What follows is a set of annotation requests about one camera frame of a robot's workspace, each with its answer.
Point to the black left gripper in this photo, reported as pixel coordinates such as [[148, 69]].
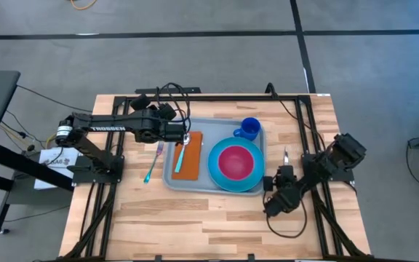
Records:
[[175, 132]]

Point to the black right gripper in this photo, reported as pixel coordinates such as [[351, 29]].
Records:
[[286, 183]]

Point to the orange cloth napkin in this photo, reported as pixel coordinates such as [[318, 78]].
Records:
[[193, 160]]

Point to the iridescent metal spoon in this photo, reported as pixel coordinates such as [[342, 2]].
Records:
[[179, 162]]

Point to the grey plastic tray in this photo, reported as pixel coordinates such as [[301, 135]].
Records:
[[213, 127]]

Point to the light blue plastic plate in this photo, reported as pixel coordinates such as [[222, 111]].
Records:
[[215, 171]]

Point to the pink plastic bowl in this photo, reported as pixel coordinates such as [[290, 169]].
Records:
[[235, 163]]

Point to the blue plastic cup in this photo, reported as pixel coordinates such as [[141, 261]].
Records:
[[249, 127]]

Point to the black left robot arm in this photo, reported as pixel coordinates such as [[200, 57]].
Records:
[[107, 127]]

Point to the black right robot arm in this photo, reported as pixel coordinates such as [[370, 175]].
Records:
[[322, 165]]

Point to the iridescent metal fork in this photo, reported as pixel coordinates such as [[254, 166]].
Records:
[[151, 169]]

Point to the black mounting bar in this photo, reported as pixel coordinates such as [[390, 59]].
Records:
[[195, 90]]

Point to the white label sticker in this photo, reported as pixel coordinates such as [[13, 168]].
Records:
[[323, 95]]

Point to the black table clamp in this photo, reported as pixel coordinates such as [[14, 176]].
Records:
[[251, 257], [158, 258]]

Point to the white paper sheet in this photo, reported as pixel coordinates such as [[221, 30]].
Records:
[[55, 162]]

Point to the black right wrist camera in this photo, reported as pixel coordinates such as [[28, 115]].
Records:
[[268, 183]]

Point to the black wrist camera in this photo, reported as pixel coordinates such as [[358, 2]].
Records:
[[268, 183], [167, 111]]

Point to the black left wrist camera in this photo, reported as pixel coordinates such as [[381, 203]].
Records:
[[167, 111]]

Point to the black aluminium table frame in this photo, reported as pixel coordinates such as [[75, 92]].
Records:
[[213, 98]]

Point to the black frame bracket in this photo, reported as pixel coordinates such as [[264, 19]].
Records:
[[270, 90]]

